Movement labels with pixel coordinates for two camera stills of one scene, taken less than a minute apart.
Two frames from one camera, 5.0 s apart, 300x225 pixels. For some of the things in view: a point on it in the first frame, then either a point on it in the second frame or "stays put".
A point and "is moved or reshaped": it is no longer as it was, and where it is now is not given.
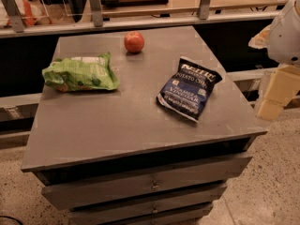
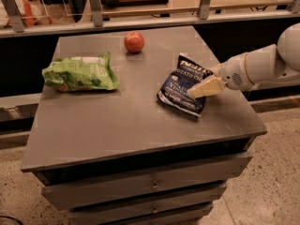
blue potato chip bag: [187, 91] is moved or reshaped
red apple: [133, 41] stays put
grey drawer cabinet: [117, 157] stays put
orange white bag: [31, 9] stays put
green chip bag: [83, 73] stays put
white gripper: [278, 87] -> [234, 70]
